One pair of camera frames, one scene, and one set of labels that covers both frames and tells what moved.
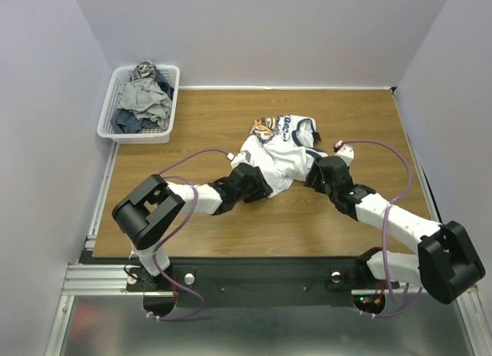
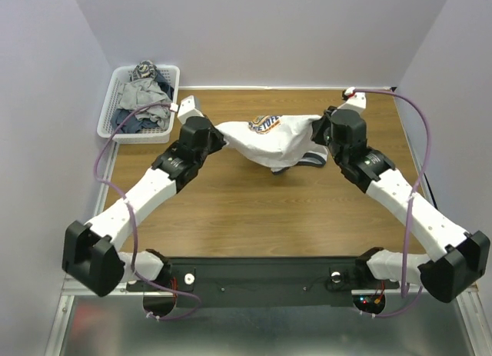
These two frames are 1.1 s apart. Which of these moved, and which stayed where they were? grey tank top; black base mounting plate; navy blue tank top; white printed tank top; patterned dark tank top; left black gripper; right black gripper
Moved: left black gripper; right black gripper; white printed tank top
Stayed: patterned dark tank top; navy blue tank top; black base mounting plate; grey tank top
